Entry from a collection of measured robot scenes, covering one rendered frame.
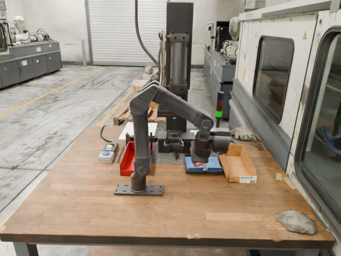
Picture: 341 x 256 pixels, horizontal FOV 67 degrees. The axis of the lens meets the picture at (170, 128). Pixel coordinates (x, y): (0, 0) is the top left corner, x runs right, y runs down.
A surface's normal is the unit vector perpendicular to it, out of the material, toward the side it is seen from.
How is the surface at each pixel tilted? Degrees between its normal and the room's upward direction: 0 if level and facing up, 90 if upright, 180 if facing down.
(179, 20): 90
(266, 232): 0
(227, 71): 90
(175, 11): 90
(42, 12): 90
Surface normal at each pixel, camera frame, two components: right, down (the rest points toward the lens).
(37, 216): 0.02, -0.93
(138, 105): 0.00, 0.37
